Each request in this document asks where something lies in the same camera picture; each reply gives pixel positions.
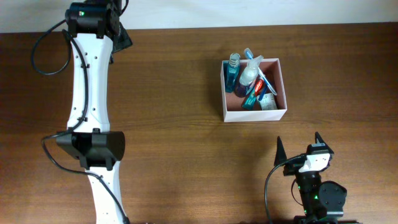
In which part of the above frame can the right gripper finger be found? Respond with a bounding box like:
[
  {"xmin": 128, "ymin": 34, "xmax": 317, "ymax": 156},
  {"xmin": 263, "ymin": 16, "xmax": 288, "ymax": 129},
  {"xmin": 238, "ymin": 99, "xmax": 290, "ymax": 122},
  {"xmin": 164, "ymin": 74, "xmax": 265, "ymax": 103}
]
[
  {"xmin": 274, "ymin": 136, "xmax": 287, "ymax": 166},
  {"xmin": 315, "ymin": 132, "xmax": 334, "ymax": 154}
]

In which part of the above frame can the green white soap box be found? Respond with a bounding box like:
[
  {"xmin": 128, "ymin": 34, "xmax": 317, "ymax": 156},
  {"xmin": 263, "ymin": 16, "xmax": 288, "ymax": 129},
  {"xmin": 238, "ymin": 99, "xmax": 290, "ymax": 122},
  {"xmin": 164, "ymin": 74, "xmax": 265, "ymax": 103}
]
[{"xmin": 257, "ymin": 93, "xmax": 277, "ymax": 111}]

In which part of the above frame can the teal toothpaste tube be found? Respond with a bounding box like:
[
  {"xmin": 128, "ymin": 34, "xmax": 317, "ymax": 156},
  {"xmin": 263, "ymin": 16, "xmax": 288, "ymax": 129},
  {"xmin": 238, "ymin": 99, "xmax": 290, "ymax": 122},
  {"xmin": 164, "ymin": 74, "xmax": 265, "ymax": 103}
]
[{"xmin": 242, "ymin": 79, "xmax": 264, "ymax": 110}]

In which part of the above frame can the blue disposable razor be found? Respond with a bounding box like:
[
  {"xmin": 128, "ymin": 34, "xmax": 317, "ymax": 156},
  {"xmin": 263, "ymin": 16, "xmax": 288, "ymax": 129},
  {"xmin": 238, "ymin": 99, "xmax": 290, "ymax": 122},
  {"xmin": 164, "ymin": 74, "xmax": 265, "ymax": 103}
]
[{"xmin": 257, "ymin": 86, "xmax": 267, "ymax": 101}]

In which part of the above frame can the clear blue sanitizer bottle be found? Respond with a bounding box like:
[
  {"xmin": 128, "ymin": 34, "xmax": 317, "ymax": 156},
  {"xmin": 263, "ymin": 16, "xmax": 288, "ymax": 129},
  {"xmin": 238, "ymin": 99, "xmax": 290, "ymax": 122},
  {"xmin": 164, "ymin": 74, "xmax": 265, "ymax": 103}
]
[{"xmin": 234, "ymin": 55, "xmax": 264, "ymax": 98}]

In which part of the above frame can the teal mouthwash bottle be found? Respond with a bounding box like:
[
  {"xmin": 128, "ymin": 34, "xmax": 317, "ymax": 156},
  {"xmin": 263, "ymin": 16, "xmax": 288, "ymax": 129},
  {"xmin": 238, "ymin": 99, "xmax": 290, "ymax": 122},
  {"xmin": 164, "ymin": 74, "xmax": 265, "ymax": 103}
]
[{"xmin": 225, "ymin": 53, "xmax": 240, "ymax": 93}]

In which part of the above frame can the blue white toothbrush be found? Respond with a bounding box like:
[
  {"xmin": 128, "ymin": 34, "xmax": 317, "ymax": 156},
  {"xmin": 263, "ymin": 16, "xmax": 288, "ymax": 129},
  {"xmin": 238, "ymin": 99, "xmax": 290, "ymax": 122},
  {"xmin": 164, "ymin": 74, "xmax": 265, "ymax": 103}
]
[{"xmin": 244, "ymin": 48, "xmax": 277, "ymax": 96}]

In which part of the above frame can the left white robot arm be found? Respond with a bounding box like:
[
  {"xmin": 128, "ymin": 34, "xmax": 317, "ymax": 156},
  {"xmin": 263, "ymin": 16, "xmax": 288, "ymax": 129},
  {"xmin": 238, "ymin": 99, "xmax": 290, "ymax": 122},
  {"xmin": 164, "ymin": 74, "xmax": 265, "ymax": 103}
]
[{"xmin": 56, "ymin": 1, "xmax": 129, "ymax": 223}]

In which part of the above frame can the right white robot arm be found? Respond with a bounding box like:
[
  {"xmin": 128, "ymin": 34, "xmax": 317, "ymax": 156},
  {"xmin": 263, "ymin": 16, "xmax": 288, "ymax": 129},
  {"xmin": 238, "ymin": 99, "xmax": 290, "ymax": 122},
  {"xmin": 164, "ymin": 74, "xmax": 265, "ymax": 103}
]
[{"xmin": 274, "ymin": 133, "xmax": 347, "ymax": 223}]

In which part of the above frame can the white open cardboard box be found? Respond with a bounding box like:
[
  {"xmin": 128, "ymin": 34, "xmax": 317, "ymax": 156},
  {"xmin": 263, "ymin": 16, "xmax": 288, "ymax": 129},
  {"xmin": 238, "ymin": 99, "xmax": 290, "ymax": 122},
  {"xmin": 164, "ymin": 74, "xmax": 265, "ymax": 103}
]
[{"xmin": 220, "ymin": 58, "xmax": 287, "ymax": 122}]

